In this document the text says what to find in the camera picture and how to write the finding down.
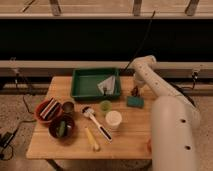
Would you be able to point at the dark red grape bunch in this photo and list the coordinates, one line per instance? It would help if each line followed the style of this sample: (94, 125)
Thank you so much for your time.
(135, 92)

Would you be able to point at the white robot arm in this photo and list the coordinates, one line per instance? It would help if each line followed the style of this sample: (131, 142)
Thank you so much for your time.
(173, 119)

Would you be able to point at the green plastic cup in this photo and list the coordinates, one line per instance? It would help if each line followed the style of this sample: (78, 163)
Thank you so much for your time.
(105, 106)

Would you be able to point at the white plastic cup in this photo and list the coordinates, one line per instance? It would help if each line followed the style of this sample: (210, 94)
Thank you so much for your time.
(113, 119)

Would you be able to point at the small metal cup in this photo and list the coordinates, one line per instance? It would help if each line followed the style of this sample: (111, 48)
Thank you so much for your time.
(68, 108)

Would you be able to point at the white folded paper napkin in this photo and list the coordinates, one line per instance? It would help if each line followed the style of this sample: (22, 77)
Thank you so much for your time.
(107, 86)

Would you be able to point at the green plastic tray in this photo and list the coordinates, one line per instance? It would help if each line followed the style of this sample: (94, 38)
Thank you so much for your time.
(86, 84)

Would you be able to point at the teal sponge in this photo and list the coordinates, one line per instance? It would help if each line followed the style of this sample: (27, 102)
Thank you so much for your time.
(135, 102)

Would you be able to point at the white dish brush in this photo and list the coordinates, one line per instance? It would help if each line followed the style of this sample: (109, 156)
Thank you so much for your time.
(90, 113)

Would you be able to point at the dark brown bowl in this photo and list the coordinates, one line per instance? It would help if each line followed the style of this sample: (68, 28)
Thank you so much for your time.
(70, 125)

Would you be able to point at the red bowl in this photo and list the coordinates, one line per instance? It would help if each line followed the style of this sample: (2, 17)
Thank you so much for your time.
(38, 110)

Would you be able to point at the green cucumber piece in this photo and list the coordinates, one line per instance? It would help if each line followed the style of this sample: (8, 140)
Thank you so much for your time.
(61, 129)

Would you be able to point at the striped dark block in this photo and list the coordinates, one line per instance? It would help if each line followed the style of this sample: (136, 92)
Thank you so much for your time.
(50, 110)

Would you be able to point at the orange fruit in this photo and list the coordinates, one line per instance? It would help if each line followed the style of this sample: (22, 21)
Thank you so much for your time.
(149, 146)

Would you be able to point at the black diagonal rod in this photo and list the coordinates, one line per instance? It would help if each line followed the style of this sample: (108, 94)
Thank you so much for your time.
(141, 45)

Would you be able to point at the black device on left floor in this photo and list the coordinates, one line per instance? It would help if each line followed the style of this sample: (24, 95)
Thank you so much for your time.
(6, 139)

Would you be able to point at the yellow handled utensil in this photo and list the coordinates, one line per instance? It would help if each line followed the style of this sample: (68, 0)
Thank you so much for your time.
(94, 144)

